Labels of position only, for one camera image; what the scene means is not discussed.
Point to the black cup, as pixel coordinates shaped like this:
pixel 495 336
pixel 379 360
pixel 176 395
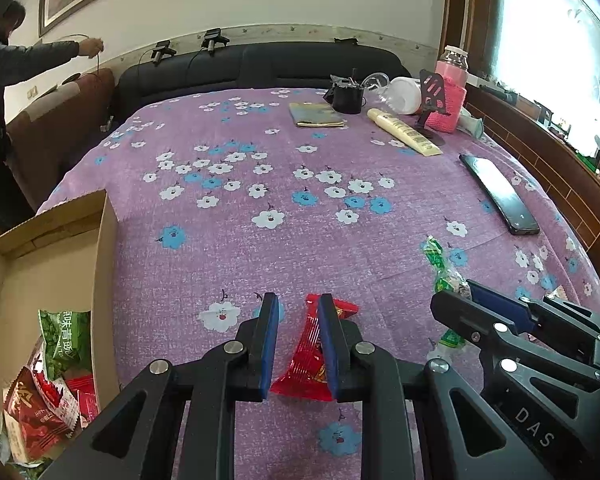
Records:
pixel 347 97

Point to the green pea snack packet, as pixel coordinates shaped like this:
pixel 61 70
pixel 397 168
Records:
pixel 62 340

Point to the olive notebook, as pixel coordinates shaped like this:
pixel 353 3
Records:
pixel 315 115

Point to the small brown packet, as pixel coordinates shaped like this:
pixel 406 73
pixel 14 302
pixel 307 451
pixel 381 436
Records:
pixel 557 293

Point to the black phone stand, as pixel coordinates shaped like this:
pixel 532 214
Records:
pixel 432 92

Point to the black clamp device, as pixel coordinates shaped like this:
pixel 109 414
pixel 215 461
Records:
pixel 162 52
pixel 214 40
pixel 345 40

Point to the purple floral cloth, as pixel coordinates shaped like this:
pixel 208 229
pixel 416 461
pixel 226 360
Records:
pixel 280 240

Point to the bright window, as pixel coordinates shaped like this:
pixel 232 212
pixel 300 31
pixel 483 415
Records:
pixel 555 60

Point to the shallow cardboard box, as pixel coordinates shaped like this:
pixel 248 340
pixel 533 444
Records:
pixel 30 270

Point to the white round jar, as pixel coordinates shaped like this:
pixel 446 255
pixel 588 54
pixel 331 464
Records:
pixel 402 95

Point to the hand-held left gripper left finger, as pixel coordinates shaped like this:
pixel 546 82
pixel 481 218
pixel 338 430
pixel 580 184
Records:
pixel 269 345

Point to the red snack packet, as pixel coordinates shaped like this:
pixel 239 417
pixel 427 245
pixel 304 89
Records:
pixel 305 360

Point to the black leather sofa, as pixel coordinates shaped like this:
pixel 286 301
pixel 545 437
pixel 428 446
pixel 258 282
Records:
pixel 280 67

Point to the wooden window frame ledge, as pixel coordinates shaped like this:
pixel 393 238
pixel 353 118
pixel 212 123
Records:
pixel 545 170

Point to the brown armchair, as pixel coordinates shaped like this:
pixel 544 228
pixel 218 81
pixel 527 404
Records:
pixel 55 130

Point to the white red printed packet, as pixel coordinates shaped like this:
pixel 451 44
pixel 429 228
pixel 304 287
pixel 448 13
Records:
pixel 35 415

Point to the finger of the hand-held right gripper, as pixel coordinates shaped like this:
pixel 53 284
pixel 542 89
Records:
pixel 460 315
pixel 500 305

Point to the small red packet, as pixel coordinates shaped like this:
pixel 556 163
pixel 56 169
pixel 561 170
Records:
pixel 82 400

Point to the green white snack packet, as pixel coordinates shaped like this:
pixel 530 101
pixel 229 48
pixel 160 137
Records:
pixel 445 275

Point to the cream squeeze tube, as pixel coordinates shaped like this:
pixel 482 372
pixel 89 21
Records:
pixel 405 132

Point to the pink knitted bottle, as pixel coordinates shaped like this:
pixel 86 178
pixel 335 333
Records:
pixel 455 95

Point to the clear glass bowl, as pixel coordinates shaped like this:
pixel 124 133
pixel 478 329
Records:
pixel 375 84

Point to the black smartphone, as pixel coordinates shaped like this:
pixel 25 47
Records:
pixel 500 195

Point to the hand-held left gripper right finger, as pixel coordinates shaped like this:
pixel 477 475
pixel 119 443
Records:
pixel 327 345

